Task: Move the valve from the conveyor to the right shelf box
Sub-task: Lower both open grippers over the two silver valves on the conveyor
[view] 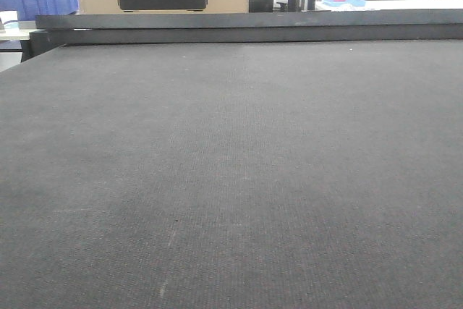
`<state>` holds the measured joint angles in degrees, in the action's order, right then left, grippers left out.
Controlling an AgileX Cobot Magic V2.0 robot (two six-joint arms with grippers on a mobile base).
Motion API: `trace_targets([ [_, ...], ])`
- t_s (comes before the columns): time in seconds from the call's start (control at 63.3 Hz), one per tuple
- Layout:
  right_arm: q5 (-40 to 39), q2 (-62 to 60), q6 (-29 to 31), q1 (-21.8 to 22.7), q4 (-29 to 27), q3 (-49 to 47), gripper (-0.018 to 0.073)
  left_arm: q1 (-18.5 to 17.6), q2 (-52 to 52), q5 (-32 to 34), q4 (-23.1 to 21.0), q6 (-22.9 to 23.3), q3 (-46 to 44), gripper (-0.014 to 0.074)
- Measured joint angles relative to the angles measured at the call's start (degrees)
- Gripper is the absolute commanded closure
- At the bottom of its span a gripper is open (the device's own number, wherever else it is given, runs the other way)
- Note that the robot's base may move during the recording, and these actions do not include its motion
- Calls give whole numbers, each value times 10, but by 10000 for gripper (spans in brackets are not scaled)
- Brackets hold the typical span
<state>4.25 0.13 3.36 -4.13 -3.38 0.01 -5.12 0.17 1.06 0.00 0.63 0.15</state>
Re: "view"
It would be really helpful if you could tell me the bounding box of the black conveyor belt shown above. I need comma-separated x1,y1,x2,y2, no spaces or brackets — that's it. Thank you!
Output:
1,40,462,308

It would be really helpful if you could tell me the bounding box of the blue shallow tray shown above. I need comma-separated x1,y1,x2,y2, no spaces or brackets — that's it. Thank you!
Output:
322,0,366,7

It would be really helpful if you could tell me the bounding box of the white paper cup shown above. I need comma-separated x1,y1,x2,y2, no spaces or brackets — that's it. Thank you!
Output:
0,10,20,34

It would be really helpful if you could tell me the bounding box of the white background table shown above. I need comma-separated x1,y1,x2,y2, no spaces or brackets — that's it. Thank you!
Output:
315,0,462,12

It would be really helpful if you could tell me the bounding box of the black conveyor side rail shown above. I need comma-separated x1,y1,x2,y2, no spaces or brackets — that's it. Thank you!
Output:
30,9,462,56

